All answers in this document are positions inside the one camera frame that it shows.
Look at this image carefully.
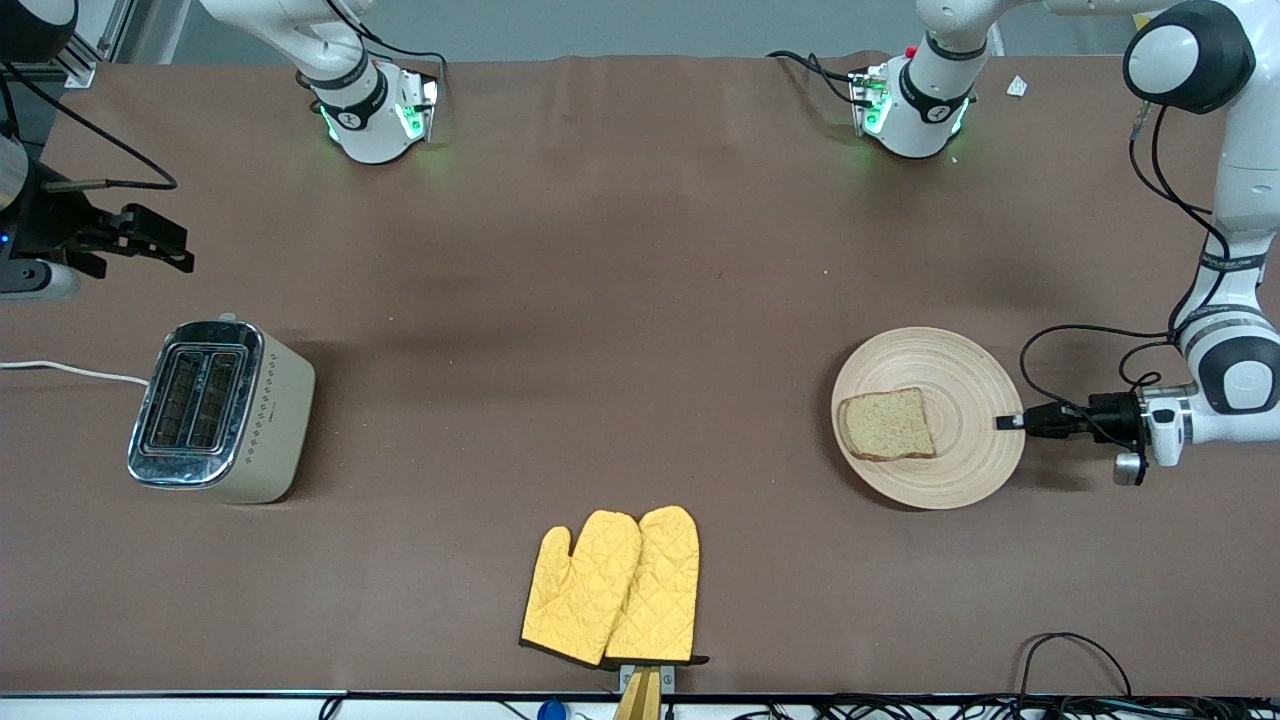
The brown bread slice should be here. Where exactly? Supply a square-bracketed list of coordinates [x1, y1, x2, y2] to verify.
[838, 387, 938, 463]

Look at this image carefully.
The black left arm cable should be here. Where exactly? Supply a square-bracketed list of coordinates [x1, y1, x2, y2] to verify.
[1020, 100, 1231, 451]

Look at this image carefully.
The round wooden plate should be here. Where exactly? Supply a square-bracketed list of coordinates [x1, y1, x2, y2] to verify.
[831, 327, 1026, 511]

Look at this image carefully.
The yellow quilted oven mitt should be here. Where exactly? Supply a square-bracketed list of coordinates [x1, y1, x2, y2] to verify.
[519, 510, 643, 669]
[603, 505, 711, 666]

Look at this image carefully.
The aluminium frame profile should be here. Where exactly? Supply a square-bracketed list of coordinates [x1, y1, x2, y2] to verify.
[55, 0, 136, 89]

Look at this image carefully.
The black left base cable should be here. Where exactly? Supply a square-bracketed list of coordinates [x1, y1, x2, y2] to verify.
[768, 50, 863, 106]

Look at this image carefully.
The black right base cable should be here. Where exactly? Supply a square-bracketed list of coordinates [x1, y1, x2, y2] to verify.
[320, 0, 448, 93]

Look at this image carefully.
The black cable bundle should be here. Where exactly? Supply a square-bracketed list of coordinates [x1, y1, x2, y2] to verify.
[740, 695, 1280, 720]

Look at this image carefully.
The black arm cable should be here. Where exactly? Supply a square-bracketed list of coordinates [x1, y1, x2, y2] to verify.
[1020, 100, 1231, 451]
[0, 60, 179, 193]

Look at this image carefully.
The beige chrome two-slot toaster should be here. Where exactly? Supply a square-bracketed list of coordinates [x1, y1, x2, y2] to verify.
[127, 315, 317, 505]

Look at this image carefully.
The black base cable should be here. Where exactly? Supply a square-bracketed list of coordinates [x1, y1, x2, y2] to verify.
[320, 0, 448, 93]
[768, 50, 863, 106]

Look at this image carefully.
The black looped cable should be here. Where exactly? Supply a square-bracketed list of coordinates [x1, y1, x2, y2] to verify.
[1015, 632, 1136, 701]

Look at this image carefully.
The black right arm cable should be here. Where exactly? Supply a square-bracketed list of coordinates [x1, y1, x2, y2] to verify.
[0, 60, 179, 193]

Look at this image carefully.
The white toaster power cord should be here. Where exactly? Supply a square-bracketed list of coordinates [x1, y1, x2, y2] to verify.
[0, 360, 151, 387]

